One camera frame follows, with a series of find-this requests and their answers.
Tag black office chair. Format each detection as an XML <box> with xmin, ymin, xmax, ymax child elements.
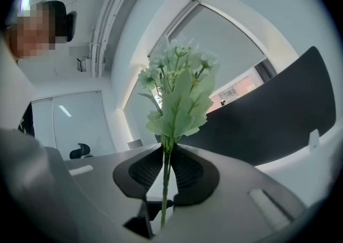
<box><xmin>69</xmin><ymin>142</ymin><xmax>94</xmax><ymax>160</ymax></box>

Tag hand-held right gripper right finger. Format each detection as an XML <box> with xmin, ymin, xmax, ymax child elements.
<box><xmin>168</xmin><ymin>144</ymin><xmax>308</xmax><ymax>243</ymax></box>

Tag dark desk divider panel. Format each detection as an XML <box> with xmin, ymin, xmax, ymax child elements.
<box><xmin>160</xmin><ymin>46</ymin><xmax>337</xmax><ymax>166</ymax></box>

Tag black head camera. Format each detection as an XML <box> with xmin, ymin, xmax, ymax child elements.
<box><xmin>64</xmin><ymin>10</ymin><xmax>78</xmax><ymax>43</ymax></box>

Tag white wall-mounted device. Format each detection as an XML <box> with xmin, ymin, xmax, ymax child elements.
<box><xmin>76</xmin><ymin>56</ymin><xmax>92</xmax><ymax>73</ymax></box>

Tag person's black star t-shirt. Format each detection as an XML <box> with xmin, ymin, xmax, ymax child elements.
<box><xmin>18</xmin><ymin>102</ymin><xmax>35</xmax><ymax>138</ymax></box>

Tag grey roller blind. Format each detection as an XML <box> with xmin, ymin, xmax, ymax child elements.
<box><xmin>148</xmin><ymin>0</ymin><xmax>267</xmax><ymax>95</ymax></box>

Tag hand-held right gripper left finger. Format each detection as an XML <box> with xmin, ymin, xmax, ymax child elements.
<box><xmin>63</xmin><ymin>143</ymin><xmax>166</xmax><ymax>240</ymax></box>

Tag person's head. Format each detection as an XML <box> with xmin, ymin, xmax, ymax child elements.
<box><xmin>4</xmin><ymin>0</ymin><xmax>68</xmax><ymax>60</ymax></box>

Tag white divider bracket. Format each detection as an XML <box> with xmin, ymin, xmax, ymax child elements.
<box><xmin>308</xmin><ymin>128</ymin><xmax>320</xmax><ymax>149</ymax></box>

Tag white-green flower bouquet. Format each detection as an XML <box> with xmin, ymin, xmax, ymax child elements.
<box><xmin>137</xmin><ymin>33</ymin><xmax>220</xmax><ymax>229</ymax></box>

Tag white ceiling pipe bundle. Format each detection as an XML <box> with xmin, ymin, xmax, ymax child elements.
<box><xmin>90</xmin><ymin>0</ymin><xmax>137</xmax><ymax>78</ymax></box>

